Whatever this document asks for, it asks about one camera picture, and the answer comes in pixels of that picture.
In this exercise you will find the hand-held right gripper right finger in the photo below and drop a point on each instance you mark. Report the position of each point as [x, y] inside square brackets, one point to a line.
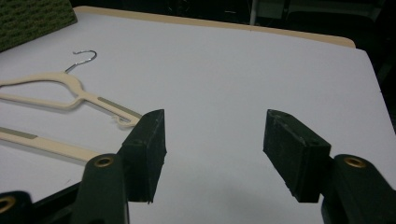
[299, 155]

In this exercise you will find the grey metal stand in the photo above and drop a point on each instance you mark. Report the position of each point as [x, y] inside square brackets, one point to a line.
[253, 11]

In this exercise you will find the green textured box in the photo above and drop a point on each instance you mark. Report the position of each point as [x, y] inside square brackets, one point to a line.
[29, 20]

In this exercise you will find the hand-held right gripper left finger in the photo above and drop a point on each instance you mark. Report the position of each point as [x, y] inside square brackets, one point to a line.
[141, 155]

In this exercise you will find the cream plastic clothes hanger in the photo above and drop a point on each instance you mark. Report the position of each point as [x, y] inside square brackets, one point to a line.
[76, 90]

